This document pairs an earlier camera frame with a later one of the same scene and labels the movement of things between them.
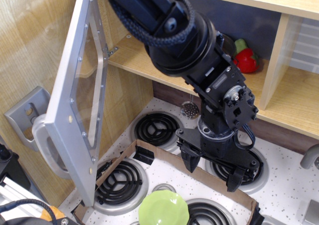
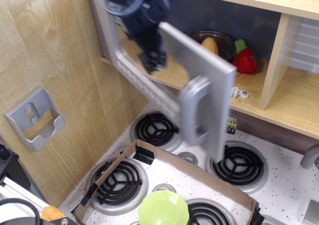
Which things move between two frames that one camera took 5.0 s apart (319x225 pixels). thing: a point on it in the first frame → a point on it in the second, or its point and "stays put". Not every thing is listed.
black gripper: (212, 140) → (153, 57)
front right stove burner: (208, 211) stays put
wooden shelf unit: (268, 18) stays put
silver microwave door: (77, 118) → (196, 82)
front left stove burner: (124, 188) stays put
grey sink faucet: (310, 156) stays put
